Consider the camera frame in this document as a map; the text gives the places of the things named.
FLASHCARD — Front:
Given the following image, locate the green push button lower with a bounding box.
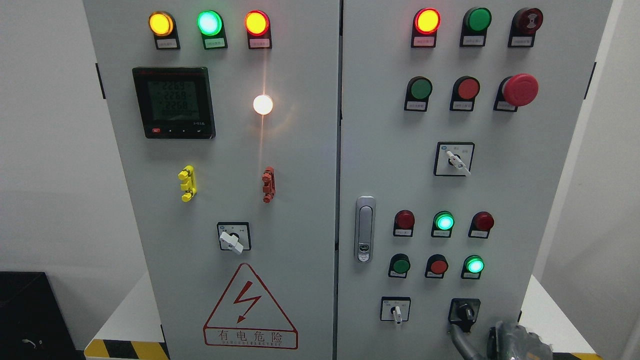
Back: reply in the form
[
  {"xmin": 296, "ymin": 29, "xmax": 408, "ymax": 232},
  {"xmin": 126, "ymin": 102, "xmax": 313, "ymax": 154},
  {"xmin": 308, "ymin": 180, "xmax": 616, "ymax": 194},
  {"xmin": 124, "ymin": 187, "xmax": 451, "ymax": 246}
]
[{"xmin": 387, "ymin": 253, "xmax": 411, "ymax": 279}]

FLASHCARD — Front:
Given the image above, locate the left grey cabinet door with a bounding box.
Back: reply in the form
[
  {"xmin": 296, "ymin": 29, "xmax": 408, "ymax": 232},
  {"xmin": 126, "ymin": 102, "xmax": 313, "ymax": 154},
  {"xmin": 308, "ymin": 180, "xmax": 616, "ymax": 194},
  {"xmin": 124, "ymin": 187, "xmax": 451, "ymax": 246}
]
[{"xmin": 83, "ymin": 0, "xmax": 341, "ymax": 360}]

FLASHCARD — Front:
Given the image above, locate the green lit push button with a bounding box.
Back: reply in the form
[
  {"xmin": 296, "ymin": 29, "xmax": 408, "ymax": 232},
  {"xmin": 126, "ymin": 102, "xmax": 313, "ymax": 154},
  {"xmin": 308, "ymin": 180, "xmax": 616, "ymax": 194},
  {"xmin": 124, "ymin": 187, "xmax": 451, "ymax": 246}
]
[{"xmin": 461, "ymin": 254, "xmax": 485, "ymax": 280}]

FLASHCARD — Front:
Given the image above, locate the dark green indicator light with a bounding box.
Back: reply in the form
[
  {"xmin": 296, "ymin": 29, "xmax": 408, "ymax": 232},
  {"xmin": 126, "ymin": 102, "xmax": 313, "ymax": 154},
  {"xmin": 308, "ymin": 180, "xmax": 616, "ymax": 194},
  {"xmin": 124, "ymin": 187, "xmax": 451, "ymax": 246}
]
[{"xmin": 459, "ymin": 7, "xmax": 492, "ymax": 47}]

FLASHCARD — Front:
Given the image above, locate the green lit indicator middle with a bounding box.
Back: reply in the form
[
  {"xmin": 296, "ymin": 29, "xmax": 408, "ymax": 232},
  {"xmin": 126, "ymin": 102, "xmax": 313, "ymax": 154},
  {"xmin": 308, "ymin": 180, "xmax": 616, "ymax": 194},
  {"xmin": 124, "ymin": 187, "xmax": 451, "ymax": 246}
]
[{"xmin": 430, "ymin": 210, "xmax": 455, "ymax": 239}]

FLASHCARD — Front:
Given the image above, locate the right grey cabinet door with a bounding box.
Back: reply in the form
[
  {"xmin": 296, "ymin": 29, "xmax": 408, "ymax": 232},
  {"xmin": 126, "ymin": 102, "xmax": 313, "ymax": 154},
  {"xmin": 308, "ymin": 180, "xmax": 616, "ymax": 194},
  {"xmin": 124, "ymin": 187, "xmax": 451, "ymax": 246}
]
[{"xmin": 337, "ymin": 0, "xmax": 613, "ymax": 360}]

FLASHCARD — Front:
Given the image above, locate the grey cabinet door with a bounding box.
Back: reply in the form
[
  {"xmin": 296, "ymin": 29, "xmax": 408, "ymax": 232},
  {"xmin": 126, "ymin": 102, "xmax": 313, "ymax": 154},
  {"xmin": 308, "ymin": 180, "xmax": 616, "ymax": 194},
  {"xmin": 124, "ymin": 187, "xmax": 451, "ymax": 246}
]
[
  {"xmin": 83, "ymin": 0, "xmax": 341, "ymax": 360},
  {"xmin": 337, "ymin": 0, "xmax": 613, "ymax": 360}
]

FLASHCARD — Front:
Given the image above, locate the dark red indicator right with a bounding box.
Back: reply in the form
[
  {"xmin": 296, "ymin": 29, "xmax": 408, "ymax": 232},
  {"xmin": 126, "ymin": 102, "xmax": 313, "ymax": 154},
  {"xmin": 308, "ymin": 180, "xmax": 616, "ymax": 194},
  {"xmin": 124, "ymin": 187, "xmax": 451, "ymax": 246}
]
[{"xmin": 467, "ymin": 210, "xmax": 495, "ymax": 239}]

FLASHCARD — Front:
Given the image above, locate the red-orange indicator light right door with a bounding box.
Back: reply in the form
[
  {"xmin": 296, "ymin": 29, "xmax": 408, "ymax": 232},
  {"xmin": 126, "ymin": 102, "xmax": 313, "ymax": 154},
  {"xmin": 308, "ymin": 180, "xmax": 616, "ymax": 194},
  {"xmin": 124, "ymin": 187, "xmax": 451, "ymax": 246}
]
[{"xmin": 410, "ymin": 7, "xmax": 441, "ymax": 48}]

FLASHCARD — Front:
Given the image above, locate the yellow indicator light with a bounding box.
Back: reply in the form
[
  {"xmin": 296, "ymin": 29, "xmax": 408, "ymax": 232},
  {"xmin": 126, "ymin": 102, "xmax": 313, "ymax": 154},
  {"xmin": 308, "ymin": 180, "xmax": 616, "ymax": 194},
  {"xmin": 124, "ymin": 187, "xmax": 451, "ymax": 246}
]
[{"xmin": 147, "ymin": 11, "xmax": 181, "ymax": 50}]

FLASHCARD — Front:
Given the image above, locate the small white selector switch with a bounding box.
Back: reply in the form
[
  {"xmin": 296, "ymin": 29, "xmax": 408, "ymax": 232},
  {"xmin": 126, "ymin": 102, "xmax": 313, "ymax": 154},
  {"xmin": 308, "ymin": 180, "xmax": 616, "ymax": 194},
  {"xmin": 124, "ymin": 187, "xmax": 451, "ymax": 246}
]
[{"xmin": 379, "ymin": 296, "xmax": 412, "ymax": 327}]

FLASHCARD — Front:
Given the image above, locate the dark red buzzer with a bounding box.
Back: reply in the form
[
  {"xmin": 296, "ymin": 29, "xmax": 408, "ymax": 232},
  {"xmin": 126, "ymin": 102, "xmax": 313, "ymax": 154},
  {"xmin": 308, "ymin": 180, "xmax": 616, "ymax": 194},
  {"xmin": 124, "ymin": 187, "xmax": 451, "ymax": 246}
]
[{"xmin": 507, "ymin": 7, "xmax": 544, "ymax": 48}]

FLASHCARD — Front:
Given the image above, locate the silver door latch handle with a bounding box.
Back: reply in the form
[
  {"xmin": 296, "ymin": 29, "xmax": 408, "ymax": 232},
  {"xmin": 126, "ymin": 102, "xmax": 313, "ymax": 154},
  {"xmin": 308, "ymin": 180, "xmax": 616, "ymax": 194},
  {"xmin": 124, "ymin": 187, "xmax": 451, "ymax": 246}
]
[{"xmin": 354, "ymin": 195, "xmax": 377, "ymax": 264}]

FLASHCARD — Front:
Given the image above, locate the red push button upper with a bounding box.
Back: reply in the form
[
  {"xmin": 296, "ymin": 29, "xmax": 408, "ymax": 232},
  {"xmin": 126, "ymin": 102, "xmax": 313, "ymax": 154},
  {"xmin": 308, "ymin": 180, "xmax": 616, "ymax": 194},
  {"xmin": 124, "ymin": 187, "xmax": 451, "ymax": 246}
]
[{"xmin": 449, "ymin": 76, "xmax": 481, "ymax": 112}]

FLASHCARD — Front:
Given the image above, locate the green lit indicator light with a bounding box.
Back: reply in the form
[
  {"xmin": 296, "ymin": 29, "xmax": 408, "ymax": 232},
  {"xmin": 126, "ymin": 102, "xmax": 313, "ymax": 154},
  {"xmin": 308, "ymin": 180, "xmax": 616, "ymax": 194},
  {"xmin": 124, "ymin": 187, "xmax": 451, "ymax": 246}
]
[{"xmin": 197, "ymin": 10, "xmax": 228, "ymax": 50}]

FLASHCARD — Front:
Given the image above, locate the white glowing lamp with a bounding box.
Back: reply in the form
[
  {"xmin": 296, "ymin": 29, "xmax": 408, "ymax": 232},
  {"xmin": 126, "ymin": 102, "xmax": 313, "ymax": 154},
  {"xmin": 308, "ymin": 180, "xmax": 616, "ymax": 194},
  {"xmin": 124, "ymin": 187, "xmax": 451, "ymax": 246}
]
[{"xmin": 253, "ymin": 93, "xmax": 274, "ymax": 116}]

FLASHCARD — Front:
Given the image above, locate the black box lower left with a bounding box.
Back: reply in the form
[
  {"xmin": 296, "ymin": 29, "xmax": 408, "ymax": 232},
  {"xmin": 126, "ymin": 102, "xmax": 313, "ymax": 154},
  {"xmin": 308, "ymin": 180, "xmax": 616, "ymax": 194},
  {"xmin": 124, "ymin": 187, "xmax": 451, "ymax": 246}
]
[{"xmin": 0, "ymin": 271, "xmax": 85, "ymax": 360}]

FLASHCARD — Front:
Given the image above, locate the dark red indicator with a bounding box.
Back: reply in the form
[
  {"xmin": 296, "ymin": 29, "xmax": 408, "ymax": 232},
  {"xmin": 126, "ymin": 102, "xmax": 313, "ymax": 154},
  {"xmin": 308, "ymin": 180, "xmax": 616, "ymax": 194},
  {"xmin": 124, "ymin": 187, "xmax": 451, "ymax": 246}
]
[
  {"xmin": 467, "ymin": 210, "xmax": 495, "ymax": 239},
  {"xmin": 393, "ymin": 209, "xmax": 416, "ymax": 237}
]

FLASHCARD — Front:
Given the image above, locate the green push button upper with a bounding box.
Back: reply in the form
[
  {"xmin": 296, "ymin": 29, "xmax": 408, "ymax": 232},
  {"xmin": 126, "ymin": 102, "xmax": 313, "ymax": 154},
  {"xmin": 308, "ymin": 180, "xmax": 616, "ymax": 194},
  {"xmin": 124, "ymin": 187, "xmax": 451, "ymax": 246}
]
[{"xmin": 403, "ymin": 76, "xmax": 433, "ymax": 112}]

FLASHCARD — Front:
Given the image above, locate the white selector switch left door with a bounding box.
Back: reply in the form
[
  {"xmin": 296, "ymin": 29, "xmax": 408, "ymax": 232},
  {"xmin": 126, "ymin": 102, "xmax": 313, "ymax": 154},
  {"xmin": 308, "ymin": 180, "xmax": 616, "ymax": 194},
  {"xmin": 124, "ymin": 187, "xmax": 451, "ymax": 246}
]
[{"xmin": 216, "ymin": 221, "xmax": 252, "ymax": 255}]

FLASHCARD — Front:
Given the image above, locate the yellow terminal connector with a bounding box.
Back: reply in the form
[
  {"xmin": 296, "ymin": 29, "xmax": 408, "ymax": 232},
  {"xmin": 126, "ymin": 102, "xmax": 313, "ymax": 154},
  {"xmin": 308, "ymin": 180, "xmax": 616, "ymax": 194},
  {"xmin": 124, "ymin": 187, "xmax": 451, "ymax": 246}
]
[{"xmin": 177, "ymin": 165, "xmax": 197, "ymax": 203}]

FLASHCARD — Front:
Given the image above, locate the red high voltage warning sign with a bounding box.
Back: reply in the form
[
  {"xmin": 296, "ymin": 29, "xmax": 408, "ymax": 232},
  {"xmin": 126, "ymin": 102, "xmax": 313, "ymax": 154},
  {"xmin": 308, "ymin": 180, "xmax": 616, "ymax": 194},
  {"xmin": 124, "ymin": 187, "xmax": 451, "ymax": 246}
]
[{"xmin": 203, "ymin": 262, "xmax": 298, "ymax": 350}]

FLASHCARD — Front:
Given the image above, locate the dark red indicator left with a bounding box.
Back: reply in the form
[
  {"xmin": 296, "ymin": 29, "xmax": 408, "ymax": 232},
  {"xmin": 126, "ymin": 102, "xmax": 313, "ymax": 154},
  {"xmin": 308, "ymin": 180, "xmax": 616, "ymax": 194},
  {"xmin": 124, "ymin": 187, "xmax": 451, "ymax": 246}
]
[{"xmin": 393, "ymin": 209, "xmax": 416, "ymax": 237}]

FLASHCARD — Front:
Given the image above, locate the red-orange indicator light left door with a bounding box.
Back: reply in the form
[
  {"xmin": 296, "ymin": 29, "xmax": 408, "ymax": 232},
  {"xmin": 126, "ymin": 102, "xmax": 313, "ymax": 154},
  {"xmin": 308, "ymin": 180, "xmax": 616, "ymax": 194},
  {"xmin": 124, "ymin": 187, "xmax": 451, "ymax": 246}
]
[{"xmin": 244, "ymin": 9, "xmax": 272, "ymax": 50}]

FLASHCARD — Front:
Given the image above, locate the black digital power meter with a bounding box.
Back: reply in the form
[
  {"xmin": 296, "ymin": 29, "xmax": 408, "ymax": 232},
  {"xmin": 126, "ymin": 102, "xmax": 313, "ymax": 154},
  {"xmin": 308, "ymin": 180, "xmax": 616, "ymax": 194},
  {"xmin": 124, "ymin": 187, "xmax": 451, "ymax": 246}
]
[{"xmin": 132, "ymin": 66, "xmax": 217, "ymax": 140}]

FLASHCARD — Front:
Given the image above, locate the black rotary knob switch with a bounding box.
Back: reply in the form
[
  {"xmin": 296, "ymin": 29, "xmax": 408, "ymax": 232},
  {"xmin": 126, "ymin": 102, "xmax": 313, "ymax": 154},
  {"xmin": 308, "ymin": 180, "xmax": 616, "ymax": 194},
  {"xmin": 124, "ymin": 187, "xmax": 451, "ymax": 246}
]
[{"xmin": 448, "ymin": 298, "xmax": 482, "ymax": 333}]

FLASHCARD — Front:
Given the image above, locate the red terminal connector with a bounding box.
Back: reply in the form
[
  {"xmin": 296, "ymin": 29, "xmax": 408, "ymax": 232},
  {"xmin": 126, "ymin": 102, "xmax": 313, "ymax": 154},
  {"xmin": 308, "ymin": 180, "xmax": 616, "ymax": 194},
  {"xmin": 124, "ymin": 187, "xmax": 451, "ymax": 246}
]
[{"xmin": 262, "ymin": 166, "xmax": 276, "ymax": 204}]

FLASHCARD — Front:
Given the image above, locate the red emergency stop button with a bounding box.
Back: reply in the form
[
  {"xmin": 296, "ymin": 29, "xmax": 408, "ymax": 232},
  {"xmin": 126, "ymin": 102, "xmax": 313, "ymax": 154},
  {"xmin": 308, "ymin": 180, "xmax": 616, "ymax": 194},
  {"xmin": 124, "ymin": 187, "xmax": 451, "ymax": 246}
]
[{"xmin": 493, "ymin": 73, "xmax": 539, "ymax": 113}]

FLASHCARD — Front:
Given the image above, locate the red push button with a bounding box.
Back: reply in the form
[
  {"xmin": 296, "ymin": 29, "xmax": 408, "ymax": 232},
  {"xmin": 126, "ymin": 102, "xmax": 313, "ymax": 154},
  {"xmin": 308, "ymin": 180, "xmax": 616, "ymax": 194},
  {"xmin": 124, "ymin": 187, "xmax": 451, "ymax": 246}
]
[
  {"xmin": 424, "ymin": 254, "xmax": 449, "ymax": 280},
  {"xmin": 449, "ymin": 76, "xmax": 481, "ymax": 112}
]

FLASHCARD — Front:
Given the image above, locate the white lever selector switch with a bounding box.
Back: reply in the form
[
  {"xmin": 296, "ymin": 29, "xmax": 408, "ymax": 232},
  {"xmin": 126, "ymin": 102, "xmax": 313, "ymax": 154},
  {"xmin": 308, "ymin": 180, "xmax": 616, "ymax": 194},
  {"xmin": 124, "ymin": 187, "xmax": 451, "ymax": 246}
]
[{"xmin": 433, "ymin": 141, "xmax": 475, "ymax": 177}]

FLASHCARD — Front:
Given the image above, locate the red push button lower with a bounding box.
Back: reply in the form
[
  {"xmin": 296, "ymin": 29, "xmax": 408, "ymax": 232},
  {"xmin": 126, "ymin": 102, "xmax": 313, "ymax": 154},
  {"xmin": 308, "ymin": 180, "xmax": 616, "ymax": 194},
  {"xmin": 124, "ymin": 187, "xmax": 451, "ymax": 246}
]
[{"xmin": 424, "ymin": 254, "xmax": 449, "ymax": 280}]

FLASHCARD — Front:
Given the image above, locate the red-orange indicator light door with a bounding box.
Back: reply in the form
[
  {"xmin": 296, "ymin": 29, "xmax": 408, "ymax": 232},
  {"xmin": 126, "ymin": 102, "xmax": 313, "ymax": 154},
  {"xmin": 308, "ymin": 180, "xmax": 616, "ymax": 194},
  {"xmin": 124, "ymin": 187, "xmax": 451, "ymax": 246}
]
[
  {"xmin": 410, "ymin": 7, "xmax": 441, "ymax": 48},
  {"xmin": 244, "ymin": 9, "xmax": 272, "ymax": 50}
]

